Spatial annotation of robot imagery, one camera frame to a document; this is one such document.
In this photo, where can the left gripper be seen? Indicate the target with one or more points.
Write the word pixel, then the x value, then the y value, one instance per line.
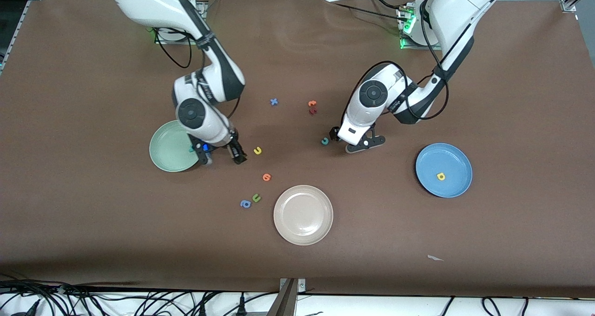
pixel 334 133

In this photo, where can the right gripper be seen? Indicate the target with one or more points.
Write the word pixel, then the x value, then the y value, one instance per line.
pixel 233 143

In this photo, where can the yellow foam letter u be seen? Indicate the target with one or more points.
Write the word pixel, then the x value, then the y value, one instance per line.
pixel 257 150

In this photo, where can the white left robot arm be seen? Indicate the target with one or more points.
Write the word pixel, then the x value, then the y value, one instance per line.
pixel 455 9

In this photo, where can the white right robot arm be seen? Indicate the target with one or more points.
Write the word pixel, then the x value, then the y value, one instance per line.
pixel 148 0

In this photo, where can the green foam letter u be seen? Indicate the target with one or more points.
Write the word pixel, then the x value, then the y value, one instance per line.
pixel 256 198

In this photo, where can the blue foam letter a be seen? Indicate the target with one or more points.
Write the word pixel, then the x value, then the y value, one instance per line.
pixel 245 204

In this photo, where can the green plate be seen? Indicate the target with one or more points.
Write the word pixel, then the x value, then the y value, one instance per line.
pixel 169 148

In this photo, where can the beige plate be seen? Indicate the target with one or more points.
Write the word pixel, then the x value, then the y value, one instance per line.
pixel 303 215

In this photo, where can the blue plate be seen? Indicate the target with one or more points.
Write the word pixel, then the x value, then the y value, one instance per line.
pixel 448 160

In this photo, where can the white paper scrap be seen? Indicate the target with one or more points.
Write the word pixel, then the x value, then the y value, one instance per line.
pixel 435 258

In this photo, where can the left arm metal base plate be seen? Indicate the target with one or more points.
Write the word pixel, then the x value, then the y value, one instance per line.
pixel 406 46

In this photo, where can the metal table bracket post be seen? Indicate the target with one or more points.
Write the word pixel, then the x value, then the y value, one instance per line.
pixel 286 302

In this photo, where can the aluminium table edge rail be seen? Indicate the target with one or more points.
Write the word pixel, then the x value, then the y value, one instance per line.
pixel 18 25

